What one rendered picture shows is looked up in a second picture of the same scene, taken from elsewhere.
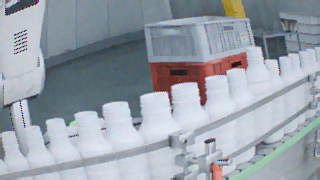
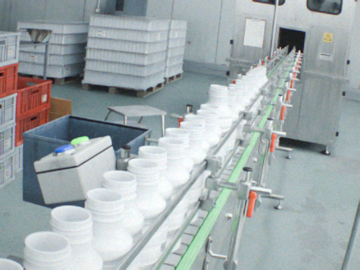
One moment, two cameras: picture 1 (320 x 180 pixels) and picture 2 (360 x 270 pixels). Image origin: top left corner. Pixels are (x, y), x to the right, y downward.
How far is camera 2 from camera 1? 0.58 m
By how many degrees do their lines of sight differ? 38
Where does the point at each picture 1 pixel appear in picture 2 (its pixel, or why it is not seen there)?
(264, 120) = (222, 152)
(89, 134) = (179, 161)
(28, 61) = not seen: outside the picture
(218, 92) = (211, 125)
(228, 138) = not seen: hidden behind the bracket
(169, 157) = (200, 179)
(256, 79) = (222, 115)
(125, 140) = (188, 164)
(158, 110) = (198, 137)
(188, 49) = not seen: outside the picture
